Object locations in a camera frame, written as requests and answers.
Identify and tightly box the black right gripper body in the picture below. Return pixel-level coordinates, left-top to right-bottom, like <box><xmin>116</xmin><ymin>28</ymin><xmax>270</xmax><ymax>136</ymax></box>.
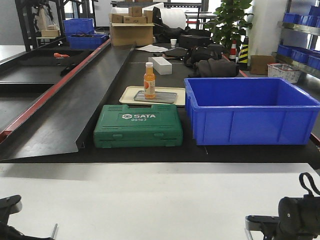
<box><xmin>274</xmin><ymin>195</ymin><xmax>320</xmax><ymax>240</ymax></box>

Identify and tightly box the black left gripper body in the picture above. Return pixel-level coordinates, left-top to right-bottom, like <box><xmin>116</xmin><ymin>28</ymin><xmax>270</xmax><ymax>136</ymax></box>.
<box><xmin>0</xmin><ymin>194</ymin><xmax>54</xmax><ymax>240</ymax></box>

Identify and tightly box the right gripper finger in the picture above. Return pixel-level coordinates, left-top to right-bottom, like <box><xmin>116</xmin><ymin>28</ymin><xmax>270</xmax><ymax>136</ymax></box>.
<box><xmin>245</xmin><ymin>215</ymin><xmax>280</xmax><ymax>230</ymax></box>

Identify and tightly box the green black screwdriver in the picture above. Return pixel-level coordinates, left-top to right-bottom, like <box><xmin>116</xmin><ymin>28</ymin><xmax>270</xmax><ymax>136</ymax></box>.
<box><xmin>51</xmin><ymin>223</ymin><xmax>59</xmax><ymax>240</ymax></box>
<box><xmin>244</xmin><ymin>228</ymin><xmax>253</xmax><ymax>240</ymax></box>

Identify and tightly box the small grey metal tray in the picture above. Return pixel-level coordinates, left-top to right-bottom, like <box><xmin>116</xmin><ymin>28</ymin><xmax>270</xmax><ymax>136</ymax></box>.
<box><xmin>133</xmin><ymin>90</ymin><xmax>178</xmax><ymax>104</ymax></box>

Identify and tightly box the beige plastic tray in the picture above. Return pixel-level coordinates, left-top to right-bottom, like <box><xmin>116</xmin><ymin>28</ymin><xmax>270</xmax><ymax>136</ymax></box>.
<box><xmin>119</xmin><ymin>86</ymin><xmax>186</xmax><ymax>107</ymax></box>

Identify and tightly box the large blue plastic bin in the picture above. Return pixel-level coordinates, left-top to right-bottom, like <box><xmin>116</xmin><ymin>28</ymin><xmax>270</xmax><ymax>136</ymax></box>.
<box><xmin>184</xmin><ymin>77</ymin><xmax>320</xmax><ymax>145</ymax></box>

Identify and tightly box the green SATA tool case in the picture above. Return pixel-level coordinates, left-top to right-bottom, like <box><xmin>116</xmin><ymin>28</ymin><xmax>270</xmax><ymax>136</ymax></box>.
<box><xmin>93</xmin><ymin>104</ymin><xmax>183</xmax><ymax>148</ymax></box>

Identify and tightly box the brown cardboard box on floor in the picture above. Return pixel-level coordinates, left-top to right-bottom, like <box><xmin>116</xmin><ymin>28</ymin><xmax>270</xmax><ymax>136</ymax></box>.
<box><xmin>249</xmin><ymin>55</ymin><xmax>276</xmax><ymax>75</ymax></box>

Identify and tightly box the dark grey bag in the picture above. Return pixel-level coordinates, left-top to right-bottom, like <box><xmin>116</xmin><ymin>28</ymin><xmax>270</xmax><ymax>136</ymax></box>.
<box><xmin>188</xmin><ymin>58</ymin><xmax>240</xmax><ymax>78</ymax></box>

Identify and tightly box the orange white traffic cone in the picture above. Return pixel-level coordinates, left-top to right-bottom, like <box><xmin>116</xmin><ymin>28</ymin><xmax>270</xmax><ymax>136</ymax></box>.
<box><xmin>228</xmin><ymin>39</ymin><xmax>237</xmax><ymax>62</ymax></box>

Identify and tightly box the orange juice bottle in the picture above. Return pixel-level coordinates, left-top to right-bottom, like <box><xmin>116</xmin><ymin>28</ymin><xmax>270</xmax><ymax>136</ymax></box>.
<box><xmin>143</xmin><ymin>62</ymin><xmax>156</xmax><ymax>99</ymax></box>

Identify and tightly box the blue crate on conveyor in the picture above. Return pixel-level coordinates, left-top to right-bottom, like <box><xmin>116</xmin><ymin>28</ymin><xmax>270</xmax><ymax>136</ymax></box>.
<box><xmin>67</xmin><ymin>34</ymin><xmax>109</xmax><ymax>50</ymax></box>

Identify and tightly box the white foam block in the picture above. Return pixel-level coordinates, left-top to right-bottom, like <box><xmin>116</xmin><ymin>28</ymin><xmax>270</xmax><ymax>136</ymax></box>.
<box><xmin>148</xmin><ymin>56</ymin><xmax>173</xmax><ymax>75</ymax></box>

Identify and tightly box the upper blue crate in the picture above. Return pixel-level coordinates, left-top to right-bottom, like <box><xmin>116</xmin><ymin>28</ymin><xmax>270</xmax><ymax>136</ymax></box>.
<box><xmin>63</xmin><ymin>18</ymin><xmax>95</xmax><ymax>36</ymax></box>

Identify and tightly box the black equipment case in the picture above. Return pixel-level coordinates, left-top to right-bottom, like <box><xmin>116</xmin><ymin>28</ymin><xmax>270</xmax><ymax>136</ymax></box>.
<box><xmin>178</xmin><ymin>35</ymin><xmax>212</xmax><ymax>49</ymax></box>

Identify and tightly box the white paper cup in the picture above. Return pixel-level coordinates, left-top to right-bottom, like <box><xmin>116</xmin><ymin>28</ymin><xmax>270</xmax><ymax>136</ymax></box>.
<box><xmin>170</xmin><ymin>38</ymin><xmax>177</xmax><ymax>48</ymax></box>

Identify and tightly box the green potted plant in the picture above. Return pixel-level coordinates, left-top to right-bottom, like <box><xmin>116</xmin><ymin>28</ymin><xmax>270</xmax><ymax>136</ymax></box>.
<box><xmin>210</xmin><ymin>0</ymin><xmax>252</xmax><ymax>52</ymax></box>

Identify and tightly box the large open cardboard box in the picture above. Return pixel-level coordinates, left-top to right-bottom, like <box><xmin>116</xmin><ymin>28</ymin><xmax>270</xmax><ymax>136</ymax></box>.
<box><xmin>110</xmin><ymin>23</ymin><xmax>154</xmax><ymax>46</ymax></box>

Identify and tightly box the white foam roll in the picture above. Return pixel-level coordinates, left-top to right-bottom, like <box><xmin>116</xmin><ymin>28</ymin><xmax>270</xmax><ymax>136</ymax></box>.
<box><xmin>160</xmin><ymin>8</ymin><xmax>186</xmax><ymax>29</ymax></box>

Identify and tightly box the white wire basket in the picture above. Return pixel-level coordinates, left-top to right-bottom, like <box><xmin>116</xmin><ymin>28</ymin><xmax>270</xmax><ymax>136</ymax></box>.
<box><xmin>267</xmin><ymin>63</ymin><xmax>301</xmax><ymax>84</ymax></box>

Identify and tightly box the orange handled tool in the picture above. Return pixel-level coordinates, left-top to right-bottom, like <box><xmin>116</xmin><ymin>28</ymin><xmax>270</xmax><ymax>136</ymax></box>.
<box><xmin>53</xmin><ymin>52</ymin><xmax>70</xmax><ymax>59</ymax></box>

